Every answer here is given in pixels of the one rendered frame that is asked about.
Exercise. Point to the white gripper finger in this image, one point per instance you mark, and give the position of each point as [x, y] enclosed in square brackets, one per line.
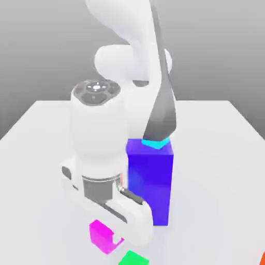
[117, 240]

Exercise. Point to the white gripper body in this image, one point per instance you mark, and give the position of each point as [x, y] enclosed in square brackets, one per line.
[136, 223]

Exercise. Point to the small orange cube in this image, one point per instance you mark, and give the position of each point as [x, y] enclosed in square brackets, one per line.
[263, 259]

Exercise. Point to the small green cube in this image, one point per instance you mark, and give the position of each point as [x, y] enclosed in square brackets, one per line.
[132, 258]

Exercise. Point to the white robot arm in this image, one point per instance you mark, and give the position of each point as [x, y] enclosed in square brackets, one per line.
[97, 132]

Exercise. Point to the small cyan cube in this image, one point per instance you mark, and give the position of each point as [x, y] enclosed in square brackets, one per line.
[156, 143]

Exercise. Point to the large blue box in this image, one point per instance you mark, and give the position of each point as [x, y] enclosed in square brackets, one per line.
[149, 178]

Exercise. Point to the small magenta cube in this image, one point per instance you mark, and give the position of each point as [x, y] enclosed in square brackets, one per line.
[101, 236]

